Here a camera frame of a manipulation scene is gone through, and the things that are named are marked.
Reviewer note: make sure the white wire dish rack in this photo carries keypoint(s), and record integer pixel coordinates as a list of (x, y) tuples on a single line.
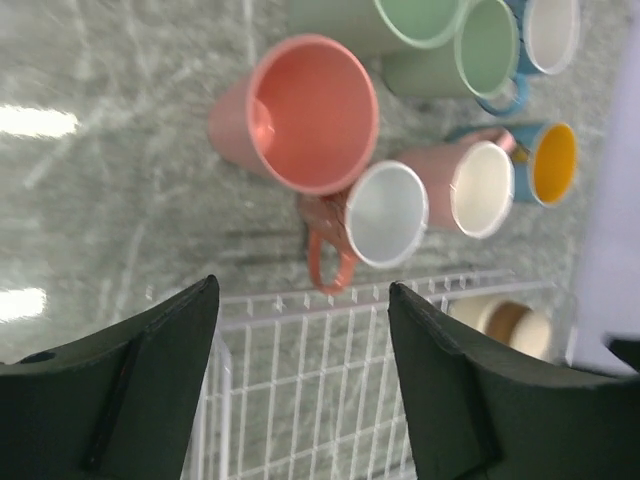
[(301, 385)]

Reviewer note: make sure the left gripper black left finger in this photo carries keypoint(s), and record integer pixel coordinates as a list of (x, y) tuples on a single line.
[(117, 404)]

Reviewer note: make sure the orange floral mug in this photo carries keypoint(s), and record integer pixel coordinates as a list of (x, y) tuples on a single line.
[(380, 220)]

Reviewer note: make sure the pink mug, cream inside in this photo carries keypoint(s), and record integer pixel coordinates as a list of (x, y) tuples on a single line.
[(470, 182)]

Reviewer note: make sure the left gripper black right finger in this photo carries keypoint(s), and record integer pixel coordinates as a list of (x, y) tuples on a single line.
[(478, 409)]

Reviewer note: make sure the cream and brown ceramic cup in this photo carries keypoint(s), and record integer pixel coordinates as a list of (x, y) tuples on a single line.
[(511, 323)]

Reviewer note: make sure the blue mug, white inside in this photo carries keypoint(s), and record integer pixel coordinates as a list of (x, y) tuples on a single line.
[(549, 34)]

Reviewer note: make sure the tall green plastic cup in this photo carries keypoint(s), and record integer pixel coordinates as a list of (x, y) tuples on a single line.
[(377, 27)]

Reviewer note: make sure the short green plastic cup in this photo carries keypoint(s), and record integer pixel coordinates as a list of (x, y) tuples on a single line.
[(477, 61)]

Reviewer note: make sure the blue mug, yellow inside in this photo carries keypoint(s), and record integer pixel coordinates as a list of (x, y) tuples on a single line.
[(545, 162)]

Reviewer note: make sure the tall pink plastic cup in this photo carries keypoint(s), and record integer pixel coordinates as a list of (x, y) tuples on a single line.
[(307, 115)]

